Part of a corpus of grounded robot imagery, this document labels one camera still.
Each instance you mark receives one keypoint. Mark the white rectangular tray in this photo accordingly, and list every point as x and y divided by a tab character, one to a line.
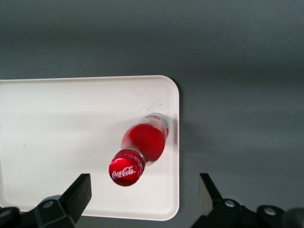
59	123

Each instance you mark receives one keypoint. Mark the coke bottle with red cap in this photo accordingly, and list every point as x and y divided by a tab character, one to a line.
145	140

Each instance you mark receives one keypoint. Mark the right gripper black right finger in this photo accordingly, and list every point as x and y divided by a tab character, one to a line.
209	197

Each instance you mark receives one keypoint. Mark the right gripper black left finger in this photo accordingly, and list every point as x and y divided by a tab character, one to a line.
76	197

